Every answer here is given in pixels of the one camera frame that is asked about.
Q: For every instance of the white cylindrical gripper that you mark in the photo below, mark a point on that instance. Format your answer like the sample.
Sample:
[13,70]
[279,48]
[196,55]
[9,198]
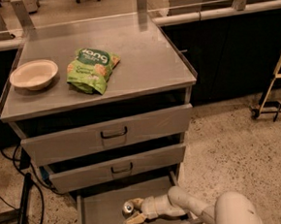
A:
[153,207]

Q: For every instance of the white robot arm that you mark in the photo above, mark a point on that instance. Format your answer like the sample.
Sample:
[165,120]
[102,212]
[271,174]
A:
[230,208]

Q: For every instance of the black stand leg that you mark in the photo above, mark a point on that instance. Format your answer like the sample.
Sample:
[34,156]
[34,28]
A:
[23,207]

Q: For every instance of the white horizontal rail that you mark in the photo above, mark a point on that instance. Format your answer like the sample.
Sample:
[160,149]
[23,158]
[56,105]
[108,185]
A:
[216,13]

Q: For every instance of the green chip bag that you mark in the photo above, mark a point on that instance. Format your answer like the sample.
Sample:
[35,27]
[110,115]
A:
[91,69]

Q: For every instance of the silver redbull can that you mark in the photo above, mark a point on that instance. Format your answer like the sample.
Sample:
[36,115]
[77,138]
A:
[128,208]

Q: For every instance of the grey metal drawer cabinet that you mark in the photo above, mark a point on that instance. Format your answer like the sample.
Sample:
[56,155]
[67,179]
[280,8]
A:
[148,64]

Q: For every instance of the grey middle drawer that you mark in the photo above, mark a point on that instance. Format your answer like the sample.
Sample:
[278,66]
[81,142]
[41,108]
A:
[133,159]

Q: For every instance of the grey drawer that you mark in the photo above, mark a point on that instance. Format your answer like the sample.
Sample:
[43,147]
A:
[103,203]
[133,159]
[69,135]

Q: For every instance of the grey top drawer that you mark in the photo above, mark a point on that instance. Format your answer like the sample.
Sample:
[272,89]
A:
[69,135]

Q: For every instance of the white paper bowl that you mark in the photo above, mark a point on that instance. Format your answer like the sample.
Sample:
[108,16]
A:
[34,75]

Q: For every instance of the grey bottom drawer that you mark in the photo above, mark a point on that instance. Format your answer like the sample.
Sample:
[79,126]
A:
[103,203]

